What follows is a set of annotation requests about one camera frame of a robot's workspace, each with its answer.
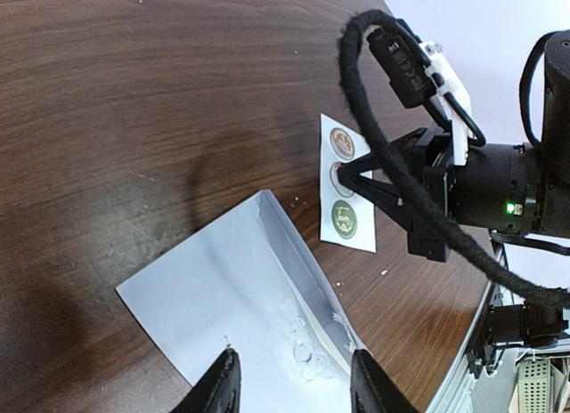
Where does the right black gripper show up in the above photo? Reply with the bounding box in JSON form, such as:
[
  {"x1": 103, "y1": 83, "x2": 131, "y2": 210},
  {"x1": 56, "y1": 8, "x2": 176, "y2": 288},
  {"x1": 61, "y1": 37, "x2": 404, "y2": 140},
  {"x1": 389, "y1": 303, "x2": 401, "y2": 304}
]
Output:
[{"x1": 337, "y1": 127, "x2": 453, "y2": 263}]

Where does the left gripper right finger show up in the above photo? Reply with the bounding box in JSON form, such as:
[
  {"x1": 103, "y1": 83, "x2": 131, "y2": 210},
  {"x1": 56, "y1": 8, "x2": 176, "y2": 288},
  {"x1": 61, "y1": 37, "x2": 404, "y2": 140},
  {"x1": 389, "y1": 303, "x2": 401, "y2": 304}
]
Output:
[{"x1": 350, "y1": 349, "x2": 417, "y2": 413}]

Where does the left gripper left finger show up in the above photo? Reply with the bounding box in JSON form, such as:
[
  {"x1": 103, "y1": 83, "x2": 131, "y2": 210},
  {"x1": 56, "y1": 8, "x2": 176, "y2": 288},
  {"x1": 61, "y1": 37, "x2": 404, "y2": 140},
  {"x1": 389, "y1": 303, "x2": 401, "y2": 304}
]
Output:
[{"x1": 173, "y1": 348, "x2": 241, "y2": 413}]

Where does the sticker sheet with round stickers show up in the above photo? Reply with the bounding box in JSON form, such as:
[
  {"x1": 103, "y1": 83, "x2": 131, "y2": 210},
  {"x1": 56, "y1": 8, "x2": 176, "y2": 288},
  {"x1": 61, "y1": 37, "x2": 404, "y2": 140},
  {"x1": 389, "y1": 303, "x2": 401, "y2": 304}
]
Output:
[{"x1": 320, "y1": 114, "x2": 377, "y2": 253}]

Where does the white envelope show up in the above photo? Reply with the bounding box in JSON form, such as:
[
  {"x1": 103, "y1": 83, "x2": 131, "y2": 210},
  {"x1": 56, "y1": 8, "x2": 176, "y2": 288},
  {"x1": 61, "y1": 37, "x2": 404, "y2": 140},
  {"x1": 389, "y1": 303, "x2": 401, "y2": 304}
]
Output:
[{"x1": 117, "y1": 190, "x2": 362, "y2": 412}]

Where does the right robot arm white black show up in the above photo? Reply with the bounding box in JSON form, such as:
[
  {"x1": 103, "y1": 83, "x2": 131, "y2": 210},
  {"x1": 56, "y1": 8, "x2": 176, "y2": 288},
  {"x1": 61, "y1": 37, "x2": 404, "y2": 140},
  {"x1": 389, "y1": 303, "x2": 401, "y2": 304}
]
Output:
[{"x1": 368, "y1": 28, "x2": 569, "y2": 255}]

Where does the front aluminium rail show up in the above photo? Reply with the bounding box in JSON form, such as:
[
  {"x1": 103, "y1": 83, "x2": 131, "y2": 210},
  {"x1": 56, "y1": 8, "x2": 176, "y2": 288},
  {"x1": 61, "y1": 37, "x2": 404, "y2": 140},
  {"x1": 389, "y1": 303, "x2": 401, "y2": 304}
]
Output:
[{"x1": 425, "y1": 243, "x2": 570, "y2": 413}]

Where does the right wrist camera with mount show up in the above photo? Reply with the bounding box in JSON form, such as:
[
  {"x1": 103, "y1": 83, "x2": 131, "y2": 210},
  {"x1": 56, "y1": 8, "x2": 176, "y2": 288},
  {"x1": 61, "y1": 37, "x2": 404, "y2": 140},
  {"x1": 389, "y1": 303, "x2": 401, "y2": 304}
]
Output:
[{"x1": 367, "y1": 20, "x2": 477, "y2": 166}]

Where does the right black camera cable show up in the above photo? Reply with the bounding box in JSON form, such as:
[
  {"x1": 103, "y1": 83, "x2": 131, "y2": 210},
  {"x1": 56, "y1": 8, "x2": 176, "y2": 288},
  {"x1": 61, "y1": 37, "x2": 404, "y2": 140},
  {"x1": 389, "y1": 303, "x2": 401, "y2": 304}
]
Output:
[{"x1": 337, "y1": 8, "x2": 570, "y2": 307}]

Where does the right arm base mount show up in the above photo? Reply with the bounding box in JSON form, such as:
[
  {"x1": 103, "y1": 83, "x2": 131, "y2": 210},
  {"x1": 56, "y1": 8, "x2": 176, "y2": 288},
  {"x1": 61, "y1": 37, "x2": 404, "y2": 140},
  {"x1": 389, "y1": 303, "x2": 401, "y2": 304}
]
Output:
[{"x1": 466, "y1": 303, "x2": 569, "y2": 378}]

